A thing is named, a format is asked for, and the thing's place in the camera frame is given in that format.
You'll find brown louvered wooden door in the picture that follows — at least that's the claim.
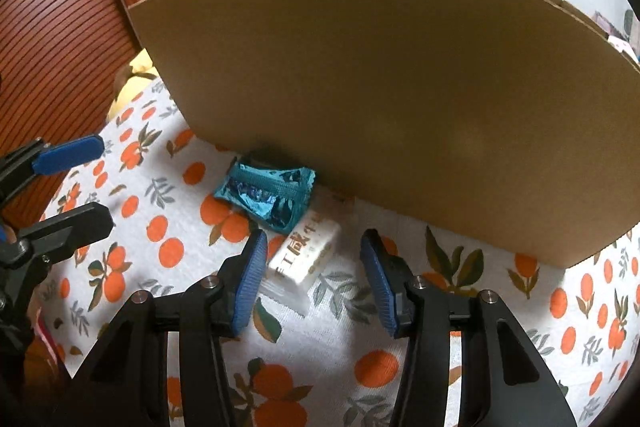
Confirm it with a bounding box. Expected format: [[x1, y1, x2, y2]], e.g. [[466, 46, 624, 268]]
[[0, 0, 283, 218]]

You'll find brown cardboard panel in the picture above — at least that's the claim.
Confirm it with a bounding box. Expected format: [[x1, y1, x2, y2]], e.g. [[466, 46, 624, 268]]
[[127, 0, 640, 270]]

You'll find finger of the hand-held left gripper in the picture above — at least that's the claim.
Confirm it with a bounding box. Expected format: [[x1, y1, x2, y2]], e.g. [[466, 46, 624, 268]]
[[0, 135, 105, 202], [0, 202, 115, 269]]

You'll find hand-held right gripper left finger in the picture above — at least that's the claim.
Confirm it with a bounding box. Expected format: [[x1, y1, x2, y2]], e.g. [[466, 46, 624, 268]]
[[55, 229, 271, 427]]

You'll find teal foil snack packet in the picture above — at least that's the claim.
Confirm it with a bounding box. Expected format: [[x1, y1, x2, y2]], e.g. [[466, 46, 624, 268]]
[[213, 157, 317, 235]]

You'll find orange fruit print bedsheet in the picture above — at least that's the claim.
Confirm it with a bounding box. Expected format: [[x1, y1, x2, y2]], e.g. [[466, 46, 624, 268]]
[[30, 74, 640, 427]]

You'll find small white snack packet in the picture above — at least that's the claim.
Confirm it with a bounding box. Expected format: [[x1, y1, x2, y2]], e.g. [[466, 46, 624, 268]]
[[260, 207, 343, 318]]

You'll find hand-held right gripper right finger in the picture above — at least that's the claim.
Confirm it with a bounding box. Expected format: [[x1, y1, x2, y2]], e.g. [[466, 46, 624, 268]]
[[361, 229, 578, 427]]

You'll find yellow pillow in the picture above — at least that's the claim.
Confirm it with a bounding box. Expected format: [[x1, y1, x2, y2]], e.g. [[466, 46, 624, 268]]
[[107, 48, 161, 122]]

